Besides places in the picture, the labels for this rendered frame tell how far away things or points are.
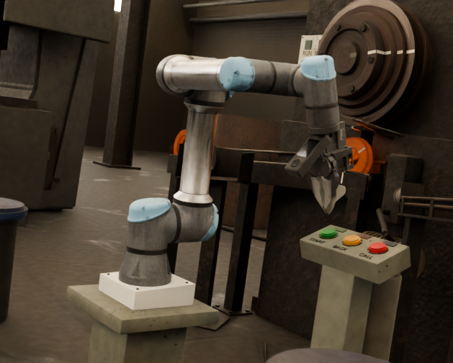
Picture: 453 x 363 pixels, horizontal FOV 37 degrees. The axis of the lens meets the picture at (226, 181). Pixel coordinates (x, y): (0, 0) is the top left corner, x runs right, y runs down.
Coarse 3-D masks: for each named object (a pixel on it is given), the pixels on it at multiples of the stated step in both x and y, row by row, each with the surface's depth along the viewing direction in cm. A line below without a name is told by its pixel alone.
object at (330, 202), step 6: (324, 186) 156; (330, 186) 154; (342, 186) 158; (330, 192) 155; (336, 192) 157; (342, 192) 158; (324, 198) 157; (330, 198) 155; (336, 198) 158; (330, 204) 156; (330, 210) 158
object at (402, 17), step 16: (368, 0) 245; (384, 0) 239; (336, 16) 257; (400, 16) 233; (416, 32) 233; (416, 48) 231; (416, 64) 231; (400, 80) 232; (416, 80) 233; (400, 96) 232; (384, 112) 237
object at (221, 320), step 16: (224, 160) 285; (240, 160) 262; (176, 176) 270; (224, 176) 285; (240, 176) 265; (224, 192) 275; (208, 240) 275; (208, 256) 275; (208, 272) 275; (208, 288) 276; (208, 304) 278; (224, 320) 283
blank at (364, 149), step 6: (348, 138) 253; (354, 138) 251; (360, 138) 250; (348, 144) 253; (354, 144) 250; (360, 144) 248; (366, 144) 247; (360, 150) 248; (366, 150) 246; (360, 156) 248; (366, 156) 246; (372, 156) 247; (360, 162) 248; (366, 162) 246; (354, 168) 250; (360, 168) 248; (366, 168) 247
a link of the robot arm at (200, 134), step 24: (192, 96) 187; (216, 96) 188; (192, 120) 191; (216, 120) 193; (192, 144) 191; (192, 168) 192; (192, 192) 194; (192, 216) 193; (216, 216) 198; (192, 240) 197
